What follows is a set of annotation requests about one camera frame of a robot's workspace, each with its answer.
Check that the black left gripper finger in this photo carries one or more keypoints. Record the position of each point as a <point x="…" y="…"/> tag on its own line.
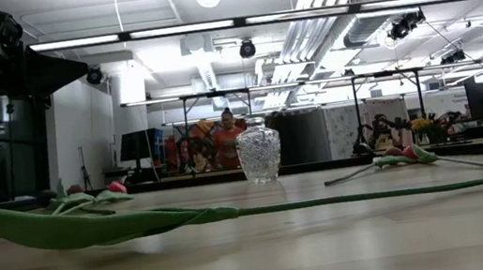
<point x="55" y="70"/>

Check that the dark purple artificial tulip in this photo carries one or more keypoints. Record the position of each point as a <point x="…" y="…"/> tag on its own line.
<point x="74" y="189"/>
<point x="93" y="227"/>

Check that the clear cut glass vase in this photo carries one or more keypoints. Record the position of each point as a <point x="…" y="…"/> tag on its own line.
<point x="259" y="151"/>

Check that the black tripod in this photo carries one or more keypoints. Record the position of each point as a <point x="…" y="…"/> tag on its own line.
<point x="84" y="169"/>

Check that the overhead LED light bar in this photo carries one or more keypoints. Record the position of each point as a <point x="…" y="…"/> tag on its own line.
<point x="181" y="29"/>

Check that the dark partition panel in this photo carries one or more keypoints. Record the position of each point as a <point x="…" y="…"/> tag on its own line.
<point x="301" y="136"/>

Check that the yellow flower bouquet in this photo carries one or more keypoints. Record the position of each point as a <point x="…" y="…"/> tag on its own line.
<point x="421" y="125"/>

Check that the black ceiling camera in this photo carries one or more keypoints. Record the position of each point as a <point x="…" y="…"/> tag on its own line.
<point x="94" y="75"/>
<point x="247" y="49"/>
<point x="406" y="24"/>

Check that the black background rig frame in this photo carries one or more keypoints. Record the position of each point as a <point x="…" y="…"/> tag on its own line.
<point x="187" y="133"/>
<point x="357" y="109"/>

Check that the colourful wall mural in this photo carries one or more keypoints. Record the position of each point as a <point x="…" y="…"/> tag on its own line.
<point x="196" y="146"/>

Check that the black aluminium table frame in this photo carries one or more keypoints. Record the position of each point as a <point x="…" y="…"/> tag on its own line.
<point x="321" y="165"/>

